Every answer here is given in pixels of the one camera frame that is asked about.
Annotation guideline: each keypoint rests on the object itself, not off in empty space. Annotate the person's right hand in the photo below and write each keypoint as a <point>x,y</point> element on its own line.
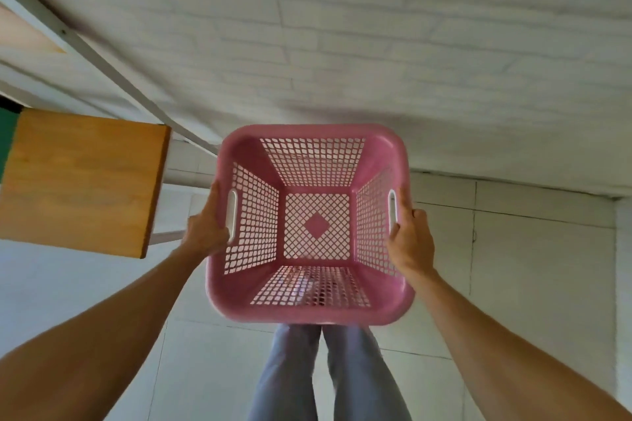
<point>412,243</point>

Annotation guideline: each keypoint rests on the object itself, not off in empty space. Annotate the person's left hand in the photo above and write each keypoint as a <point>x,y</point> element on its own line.
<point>205,233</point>

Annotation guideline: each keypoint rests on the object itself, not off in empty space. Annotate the pink plastic laundry basket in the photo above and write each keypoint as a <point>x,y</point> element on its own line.
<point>316,226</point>

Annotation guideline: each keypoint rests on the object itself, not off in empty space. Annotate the person's right forearm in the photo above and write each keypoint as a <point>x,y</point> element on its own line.
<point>494,351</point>

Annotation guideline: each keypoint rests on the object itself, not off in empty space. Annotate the person's left forearm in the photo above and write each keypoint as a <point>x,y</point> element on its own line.
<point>99,346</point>

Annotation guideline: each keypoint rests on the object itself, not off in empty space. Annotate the light grey trousers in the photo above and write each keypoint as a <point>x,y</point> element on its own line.
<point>291,376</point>

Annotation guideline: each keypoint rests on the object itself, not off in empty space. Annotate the green board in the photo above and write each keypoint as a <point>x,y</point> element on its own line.
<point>7,139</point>

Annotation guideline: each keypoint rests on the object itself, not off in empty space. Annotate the wooden chair with metal frame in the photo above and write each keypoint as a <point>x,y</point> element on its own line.
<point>84,179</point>

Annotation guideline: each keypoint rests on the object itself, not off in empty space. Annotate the wooden table with metal frame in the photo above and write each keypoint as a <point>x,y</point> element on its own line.
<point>64,33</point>

